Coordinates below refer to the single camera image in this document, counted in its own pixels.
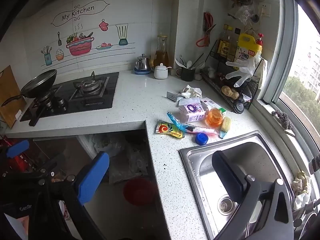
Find crumpled rag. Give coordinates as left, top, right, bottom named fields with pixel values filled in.
left=291, top=171, right=312, bottom=210

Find black round disc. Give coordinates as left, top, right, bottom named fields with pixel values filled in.
left=234, top=99, right=247, bottom=114

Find glass oil carafe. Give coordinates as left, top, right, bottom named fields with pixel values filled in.
left=153, top=33, right=170, bottom=68

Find blue plastic wrapper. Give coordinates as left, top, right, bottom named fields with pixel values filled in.
left=167, top=112, right=194, bottom=133

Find yellow seasoning packet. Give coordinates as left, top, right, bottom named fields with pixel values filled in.
left=155, top=119, right=185, bottom=139

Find white lidded jar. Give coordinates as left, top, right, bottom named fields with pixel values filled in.
left=153, top=63, right=168, bottom=79

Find wooden chopsticks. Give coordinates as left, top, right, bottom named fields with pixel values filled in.
left=190, top=53, right=205, bottom=69

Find clear plastic glove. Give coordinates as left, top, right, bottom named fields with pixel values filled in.
left=226, top=52, right=263, bottom=88

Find black gas stove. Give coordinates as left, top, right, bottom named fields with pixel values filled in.
left=19, top=72, right=120, bottom=127

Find blue saucer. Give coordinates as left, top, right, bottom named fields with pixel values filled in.
left=134, top=66, right=153, bottom=75

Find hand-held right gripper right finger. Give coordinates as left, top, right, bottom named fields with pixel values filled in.
left=212, top=150, right=294, bottom=240

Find crumpled clear plastic bag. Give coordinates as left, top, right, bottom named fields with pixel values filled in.
left=91, top=132, right=150, bottom=184

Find dark sauce bottle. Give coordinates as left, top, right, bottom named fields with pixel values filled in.
left=217, top=24, right=229, bottom=56

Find crumpled white glove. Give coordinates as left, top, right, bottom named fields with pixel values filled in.
left=180, top=84, right=203, bottom=98

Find sink drain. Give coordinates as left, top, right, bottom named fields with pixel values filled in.
left=217, top=196, right=238, bottom=215

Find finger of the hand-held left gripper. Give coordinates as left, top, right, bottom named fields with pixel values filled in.
left=22, top=153, right=67, bottom=174
left=0, top=140, right=30, bottom=160

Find pink plastic wrapper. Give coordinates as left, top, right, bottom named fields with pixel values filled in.
left=191, top=126, right=218, bottom=137

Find black frying pan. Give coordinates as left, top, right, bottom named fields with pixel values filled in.
left=1, top=69, right=58, bottom=107

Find yellow detergent bottle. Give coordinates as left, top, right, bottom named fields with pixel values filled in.
left=235, top=33, right=263, bottom=64

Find small grey packet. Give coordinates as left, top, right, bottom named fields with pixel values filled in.
left=166, top=91, right=181, bottom=102

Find pink plastic packaging bag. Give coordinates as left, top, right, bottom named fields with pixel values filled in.
left=174, top=103, right=207, bottom=124

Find black ribbed handle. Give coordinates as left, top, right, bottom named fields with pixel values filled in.
left=309, top=154, right=320, bottom=175

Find window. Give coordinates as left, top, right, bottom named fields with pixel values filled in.
left=262, top=0, right=320, bottom=165

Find wooden cutting board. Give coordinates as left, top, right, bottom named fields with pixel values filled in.
left=0, top=65, right=27, bottom=128

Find kitchen wall sticker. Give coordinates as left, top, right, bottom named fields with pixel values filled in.
left=41, top=0, right=137, bottom=71

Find white medicine box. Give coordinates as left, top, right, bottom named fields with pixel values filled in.
left=200, top=97, right=227, bottom=113

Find yellow bristled brush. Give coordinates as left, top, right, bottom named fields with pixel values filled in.
left=219, top=116, right=232, bottom=140

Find hanging clear plastic bag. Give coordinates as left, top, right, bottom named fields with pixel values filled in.
left=229, top=4, right=255, bottom=26

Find white wall socket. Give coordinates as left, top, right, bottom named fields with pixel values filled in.
left=257, top=2, right=272, bottom=16

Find red box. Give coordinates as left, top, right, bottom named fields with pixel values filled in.
left=0, top=135, right=33, bottom=173

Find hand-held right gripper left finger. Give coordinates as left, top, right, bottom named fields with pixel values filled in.
left=28, top=151, right=110, bottom=240

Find ginger root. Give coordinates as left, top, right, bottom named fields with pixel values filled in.
left=221, top=85, right=240, bottom=99

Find black wire rack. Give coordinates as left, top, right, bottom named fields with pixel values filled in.
left=201, top=39, right=263, bottom=114

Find blue bottle cap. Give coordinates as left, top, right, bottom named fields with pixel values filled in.
left=195, top=132, right=209, bottom=146

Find dark mug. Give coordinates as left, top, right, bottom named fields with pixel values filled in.
left=176, top=67, right=196, bottom=82

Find dark dried plant bunch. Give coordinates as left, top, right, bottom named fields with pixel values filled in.
left=272, top=110, right=295, bottom=131

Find brown sauce bottle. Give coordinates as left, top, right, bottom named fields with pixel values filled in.
left=226, top=26, right=241, bottom=62

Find steel sink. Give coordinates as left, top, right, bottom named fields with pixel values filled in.
left=179, top=129, right=297, bottom=240

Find red plastic bucket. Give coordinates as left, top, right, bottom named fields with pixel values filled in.
left=122, top=177, right=157, bottom=207

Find red handled kitchen scissors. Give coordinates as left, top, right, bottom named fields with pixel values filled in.
left=196, top=12, right=217, bottom=48

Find steel teapot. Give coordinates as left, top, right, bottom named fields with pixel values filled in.
left=136, top=54, right=152, bottom=71

